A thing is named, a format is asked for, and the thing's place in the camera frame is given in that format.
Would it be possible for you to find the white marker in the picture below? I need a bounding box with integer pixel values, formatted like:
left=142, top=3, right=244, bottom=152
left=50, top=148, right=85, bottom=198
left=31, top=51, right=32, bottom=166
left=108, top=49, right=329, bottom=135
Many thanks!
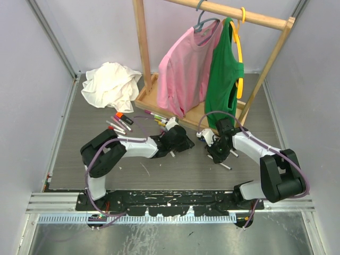
left=230, top=150, right=239, bottom=158

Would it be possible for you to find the blue cap marker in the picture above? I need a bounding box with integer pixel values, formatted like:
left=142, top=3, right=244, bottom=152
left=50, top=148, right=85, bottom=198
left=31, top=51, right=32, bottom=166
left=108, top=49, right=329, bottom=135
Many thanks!
left=207, top=155, right=232, bottom=171

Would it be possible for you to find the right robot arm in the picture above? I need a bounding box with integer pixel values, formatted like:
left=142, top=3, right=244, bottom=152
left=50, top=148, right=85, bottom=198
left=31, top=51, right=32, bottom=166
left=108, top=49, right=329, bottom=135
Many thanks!
left=197, top=118, right=308, bottom=209

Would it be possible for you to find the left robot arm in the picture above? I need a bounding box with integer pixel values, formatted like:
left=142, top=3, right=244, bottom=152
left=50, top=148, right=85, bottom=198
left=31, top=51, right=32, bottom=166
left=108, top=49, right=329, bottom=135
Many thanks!
left=80, top=125, right=194, bottom=210

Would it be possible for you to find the yellow cap marker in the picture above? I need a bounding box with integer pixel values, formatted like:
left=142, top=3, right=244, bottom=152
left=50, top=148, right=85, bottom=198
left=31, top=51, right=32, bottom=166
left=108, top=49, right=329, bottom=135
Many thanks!
left=154, top=118, right=167, bottom=127

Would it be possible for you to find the green cap marker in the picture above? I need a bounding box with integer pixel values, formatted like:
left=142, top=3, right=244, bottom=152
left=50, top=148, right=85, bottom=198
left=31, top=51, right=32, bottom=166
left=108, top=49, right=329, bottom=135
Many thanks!
left=154, top=115, right=168, bottom=121

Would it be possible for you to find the magenta cap marker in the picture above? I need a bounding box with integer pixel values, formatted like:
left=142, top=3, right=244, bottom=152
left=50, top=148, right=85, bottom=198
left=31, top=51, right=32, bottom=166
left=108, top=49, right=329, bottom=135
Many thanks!
left=144, top=109, right=158, bottom=116

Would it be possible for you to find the wooden clothes rack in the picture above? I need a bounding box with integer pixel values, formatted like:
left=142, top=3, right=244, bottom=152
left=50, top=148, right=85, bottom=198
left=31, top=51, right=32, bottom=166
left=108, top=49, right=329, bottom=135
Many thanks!
left=132, top=0, right=296, bottom=146

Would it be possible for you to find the orange black highlighter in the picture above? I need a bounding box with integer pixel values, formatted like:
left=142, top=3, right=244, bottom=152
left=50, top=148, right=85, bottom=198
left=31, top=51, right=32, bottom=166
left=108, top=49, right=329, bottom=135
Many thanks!
left=115, top=112, right=134, bottom=125

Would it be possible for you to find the pink cap marker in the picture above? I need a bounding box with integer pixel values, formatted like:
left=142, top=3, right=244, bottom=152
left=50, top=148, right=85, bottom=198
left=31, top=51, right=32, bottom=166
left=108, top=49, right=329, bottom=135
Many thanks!
left=114, top=115, right=132, bottom=132

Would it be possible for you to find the red cap marker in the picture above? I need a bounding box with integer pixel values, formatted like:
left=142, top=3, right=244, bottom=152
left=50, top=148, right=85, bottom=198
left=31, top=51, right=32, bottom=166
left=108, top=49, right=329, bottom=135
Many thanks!
left=108, top=126, right=126, bottom=135

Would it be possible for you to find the yellow clothes hanger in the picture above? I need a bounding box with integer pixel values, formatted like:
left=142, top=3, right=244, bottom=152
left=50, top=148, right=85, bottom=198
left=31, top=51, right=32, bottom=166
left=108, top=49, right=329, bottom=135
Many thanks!
left=219, top=16, right=245, bottom=101

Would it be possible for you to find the pink t-shirt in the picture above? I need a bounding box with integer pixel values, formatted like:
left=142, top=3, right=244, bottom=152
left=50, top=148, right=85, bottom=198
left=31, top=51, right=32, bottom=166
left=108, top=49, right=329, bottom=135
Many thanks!
left=157, top=20, right=223, bottom=118

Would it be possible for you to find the green tank top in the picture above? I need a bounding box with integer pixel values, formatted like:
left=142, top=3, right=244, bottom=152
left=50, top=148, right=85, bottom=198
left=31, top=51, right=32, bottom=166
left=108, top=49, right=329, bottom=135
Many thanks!
left=205, top=18, right=244, bottom=129

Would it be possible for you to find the white crumpled cloth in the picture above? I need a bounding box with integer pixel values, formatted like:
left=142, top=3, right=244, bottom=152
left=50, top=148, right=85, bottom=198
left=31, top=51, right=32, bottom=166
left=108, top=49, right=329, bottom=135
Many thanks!
left=81, top=62, right=142, bottom=113

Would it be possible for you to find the grey clothes hanger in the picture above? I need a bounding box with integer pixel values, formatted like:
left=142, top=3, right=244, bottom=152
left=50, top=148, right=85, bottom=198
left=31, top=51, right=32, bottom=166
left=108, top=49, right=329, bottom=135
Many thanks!
left=193, top=11, right=220, bottom=46

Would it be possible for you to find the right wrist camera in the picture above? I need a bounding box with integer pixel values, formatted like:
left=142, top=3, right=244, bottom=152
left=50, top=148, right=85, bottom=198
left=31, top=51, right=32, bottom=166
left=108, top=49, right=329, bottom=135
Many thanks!
left=196, top=129, right=215, bottom=147

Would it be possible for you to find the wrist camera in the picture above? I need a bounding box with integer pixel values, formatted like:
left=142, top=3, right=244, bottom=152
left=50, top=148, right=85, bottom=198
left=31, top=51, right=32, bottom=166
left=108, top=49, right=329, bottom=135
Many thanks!
left=165, top=117, right=179, bottom=131
left=196, top=129, right=215, bottom=147

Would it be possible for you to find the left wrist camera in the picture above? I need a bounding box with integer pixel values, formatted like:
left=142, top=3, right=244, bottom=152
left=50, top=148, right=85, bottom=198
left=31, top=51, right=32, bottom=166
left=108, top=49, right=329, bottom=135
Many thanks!
left=165, top=117, right=179, bottom=131

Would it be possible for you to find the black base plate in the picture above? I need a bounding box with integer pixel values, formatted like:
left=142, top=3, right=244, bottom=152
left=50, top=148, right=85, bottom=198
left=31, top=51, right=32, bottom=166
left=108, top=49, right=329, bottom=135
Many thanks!
left=75, top=189, right=265, bottom=217

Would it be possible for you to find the grey cable duct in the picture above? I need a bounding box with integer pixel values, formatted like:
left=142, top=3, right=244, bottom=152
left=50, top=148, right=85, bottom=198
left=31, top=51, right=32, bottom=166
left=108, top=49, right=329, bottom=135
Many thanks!
left=37, top=213, right=237, bottom=224

